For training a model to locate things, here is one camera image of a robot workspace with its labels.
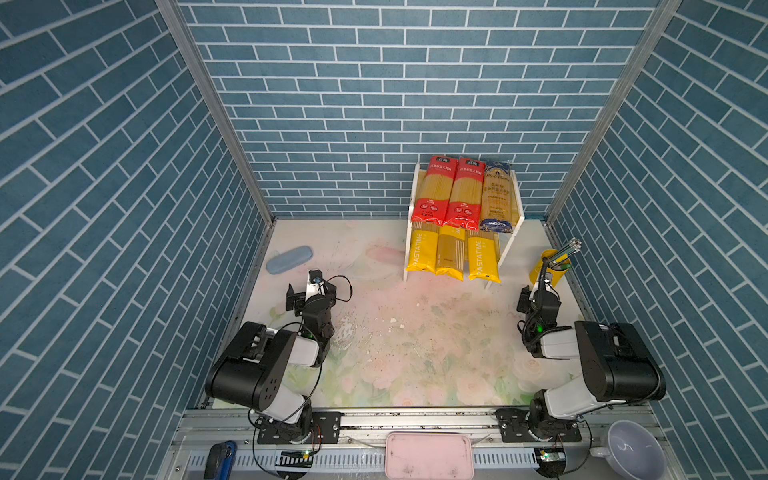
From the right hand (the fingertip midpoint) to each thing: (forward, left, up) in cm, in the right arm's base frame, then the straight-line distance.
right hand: (536, 285), depth 93 cm
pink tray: (-46, +33, -5) cm, 57 cm away
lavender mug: (-41, -16, -7) cm, 45 cm away
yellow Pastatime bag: (+4, +36, +11) cm, 38 cm away
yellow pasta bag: (+3, +28, +10) cm, 29 cm away
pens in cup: (+8, -8, +4) cm, 12 cm away
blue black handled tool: (-51, +79, -2) cm, 94 cm away
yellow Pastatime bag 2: (+2, +18, +11) cm, 21 cm away
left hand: (-7, +71, +4) cm, 71 cm away
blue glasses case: (+7, +84, -4) cm, 85 cm away
